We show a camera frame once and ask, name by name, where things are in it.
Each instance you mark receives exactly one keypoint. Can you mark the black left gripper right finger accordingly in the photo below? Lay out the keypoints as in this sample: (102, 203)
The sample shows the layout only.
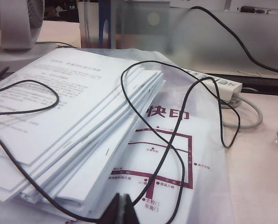
(129, 213)

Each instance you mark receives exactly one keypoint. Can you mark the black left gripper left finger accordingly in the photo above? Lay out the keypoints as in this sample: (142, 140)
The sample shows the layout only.
(114, 212)

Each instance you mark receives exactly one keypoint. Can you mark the translucent plastic bag red print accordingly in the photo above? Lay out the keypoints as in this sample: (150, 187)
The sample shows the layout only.
(199, 151)

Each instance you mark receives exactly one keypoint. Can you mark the stack of white printed papers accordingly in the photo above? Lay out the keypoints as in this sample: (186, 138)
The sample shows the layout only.
(83, 93)

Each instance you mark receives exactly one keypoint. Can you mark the white power strip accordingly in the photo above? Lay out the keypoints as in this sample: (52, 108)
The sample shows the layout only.
(225, 87)

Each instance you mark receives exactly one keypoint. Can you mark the long frosted glass partition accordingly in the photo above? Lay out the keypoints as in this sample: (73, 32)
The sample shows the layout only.
(199, 42)

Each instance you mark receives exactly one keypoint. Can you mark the small frosted partition panel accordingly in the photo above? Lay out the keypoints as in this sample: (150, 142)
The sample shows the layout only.
(87, 25)

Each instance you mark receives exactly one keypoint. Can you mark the blue file holder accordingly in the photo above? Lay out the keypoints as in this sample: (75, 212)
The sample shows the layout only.
(106, 23)

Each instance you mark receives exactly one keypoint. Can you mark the white desk fan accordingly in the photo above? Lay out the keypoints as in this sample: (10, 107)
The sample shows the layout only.
(15, 25)

